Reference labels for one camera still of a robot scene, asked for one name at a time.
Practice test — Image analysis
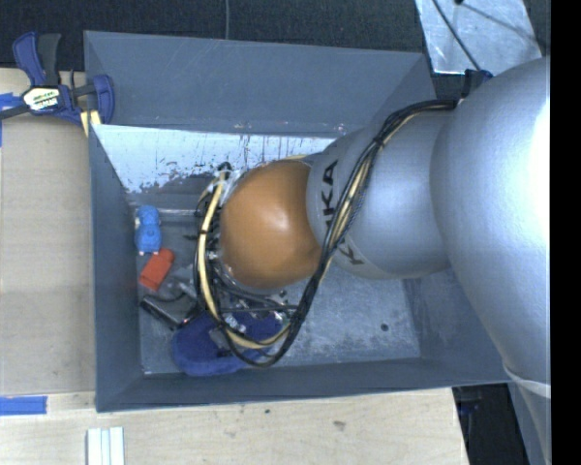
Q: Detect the blue cloth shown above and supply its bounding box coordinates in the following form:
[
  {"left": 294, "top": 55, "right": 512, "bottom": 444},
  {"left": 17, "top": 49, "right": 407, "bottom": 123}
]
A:
[{"left": 169, "top": 310, "right": 286, "bottom": 377}]

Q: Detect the black small tool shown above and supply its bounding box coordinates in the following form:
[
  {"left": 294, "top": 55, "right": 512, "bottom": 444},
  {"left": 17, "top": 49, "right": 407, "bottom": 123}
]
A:
[{"left": 139, "top": 294, "right": 191, "bottom": 329}]

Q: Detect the red block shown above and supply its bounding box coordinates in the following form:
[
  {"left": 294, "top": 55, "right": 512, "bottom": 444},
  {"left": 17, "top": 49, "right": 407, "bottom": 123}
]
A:
[{"left": 138, "top": 247, "right": 176, "bottom": 293}]

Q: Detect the grey metal bin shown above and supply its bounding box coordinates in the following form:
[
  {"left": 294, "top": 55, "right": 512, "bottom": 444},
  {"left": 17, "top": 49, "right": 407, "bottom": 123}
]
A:
[{"left": 82, "top": 30, "right": 512, "bottom": 414}]

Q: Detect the blue toy animal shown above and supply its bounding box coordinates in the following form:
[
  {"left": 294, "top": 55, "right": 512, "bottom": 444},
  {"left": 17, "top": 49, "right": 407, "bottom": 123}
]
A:
[{"left": 134, "top": 204, "right": 164, "bottom": 256}]

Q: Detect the pale wood board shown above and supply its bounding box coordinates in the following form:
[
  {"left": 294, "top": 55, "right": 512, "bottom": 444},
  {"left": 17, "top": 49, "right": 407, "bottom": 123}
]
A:
[{"left": 0, "top": 111, "right": 98, "bottom": 397}]

